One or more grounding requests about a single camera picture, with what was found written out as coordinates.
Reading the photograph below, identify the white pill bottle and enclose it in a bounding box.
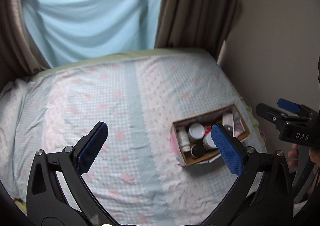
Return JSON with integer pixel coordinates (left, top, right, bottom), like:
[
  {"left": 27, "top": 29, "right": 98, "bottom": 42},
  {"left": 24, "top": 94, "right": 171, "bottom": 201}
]
[{"left": 176, "top": 126, "right": 190, "bottom": 153}]

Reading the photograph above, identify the white digital pocket scale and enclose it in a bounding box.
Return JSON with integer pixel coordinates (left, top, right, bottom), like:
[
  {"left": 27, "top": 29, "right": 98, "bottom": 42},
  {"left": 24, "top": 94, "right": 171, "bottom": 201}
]
[{"left": 222, "top": 112, "right": 234, "bottom": 136}]

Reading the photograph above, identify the red small box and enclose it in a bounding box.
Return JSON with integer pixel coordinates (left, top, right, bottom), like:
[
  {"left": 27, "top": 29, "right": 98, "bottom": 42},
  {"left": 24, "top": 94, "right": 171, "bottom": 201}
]
[{"left": 204, "top": 126, "right": 212, "bottom": 134}]

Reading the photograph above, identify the small black jar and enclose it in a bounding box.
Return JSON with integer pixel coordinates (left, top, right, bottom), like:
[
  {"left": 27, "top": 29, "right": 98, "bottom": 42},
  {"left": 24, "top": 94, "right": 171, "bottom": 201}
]
[{"left": 190, "top": 144, "right": 205, "bottom": 159}]

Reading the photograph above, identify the person right hand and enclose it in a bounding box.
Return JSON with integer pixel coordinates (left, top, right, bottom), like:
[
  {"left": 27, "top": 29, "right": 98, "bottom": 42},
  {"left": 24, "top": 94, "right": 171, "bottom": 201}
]
[{"left": 287, "top": 143, "right": 320, "bottom": 169}]

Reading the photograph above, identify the open cardboard box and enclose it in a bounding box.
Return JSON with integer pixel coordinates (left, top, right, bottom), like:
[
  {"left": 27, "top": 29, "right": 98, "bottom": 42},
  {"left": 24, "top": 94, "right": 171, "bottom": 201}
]
[{"left": 169, "top": 104, "right": 250, "bottom": 166}]

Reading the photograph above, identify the checkered floral bed sheet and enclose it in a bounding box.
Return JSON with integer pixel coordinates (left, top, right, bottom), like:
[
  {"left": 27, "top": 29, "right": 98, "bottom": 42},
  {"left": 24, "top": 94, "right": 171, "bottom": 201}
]
[{"left": 1, "top": 50, "right": 266, "bottom": 225}]

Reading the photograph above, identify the right brown curtain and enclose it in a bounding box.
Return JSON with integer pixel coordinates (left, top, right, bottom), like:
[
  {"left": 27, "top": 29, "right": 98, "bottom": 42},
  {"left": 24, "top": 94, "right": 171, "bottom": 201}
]
[{"left": 155, "top": 0, "right": 238, "bottom": 59}]

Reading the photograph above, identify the brown curtain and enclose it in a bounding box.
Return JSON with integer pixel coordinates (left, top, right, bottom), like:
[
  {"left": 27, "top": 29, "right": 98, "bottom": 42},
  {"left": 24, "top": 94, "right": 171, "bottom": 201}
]
[
  {"left": 1, "top": 0, "right": 50, "bottom": 88},
  {"left": 155, "top": 0, "right": 238, "bottom": 59}
]

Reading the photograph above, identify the left brown curtain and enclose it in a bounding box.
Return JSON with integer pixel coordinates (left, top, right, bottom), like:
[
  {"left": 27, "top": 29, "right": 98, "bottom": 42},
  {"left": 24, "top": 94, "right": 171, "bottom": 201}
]
[{"left": 1, "top": 0, "right": 50, "bottom": 88}]

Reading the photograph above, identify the light blue cloth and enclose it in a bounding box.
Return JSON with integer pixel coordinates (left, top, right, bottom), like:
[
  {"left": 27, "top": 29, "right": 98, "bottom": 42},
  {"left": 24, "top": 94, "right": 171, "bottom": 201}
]
[{"left": 22, "top": 0, "right": 161, "bottom": 68}]

